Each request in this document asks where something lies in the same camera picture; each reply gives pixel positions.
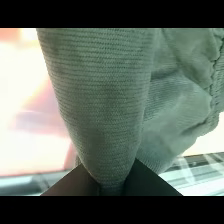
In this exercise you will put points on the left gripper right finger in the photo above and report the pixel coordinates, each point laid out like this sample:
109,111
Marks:
150,181

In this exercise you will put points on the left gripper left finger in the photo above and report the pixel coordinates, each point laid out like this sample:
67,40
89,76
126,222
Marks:
76,183

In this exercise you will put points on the grey-green garment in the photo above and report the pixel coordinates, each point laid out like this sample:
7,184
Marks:
100,100

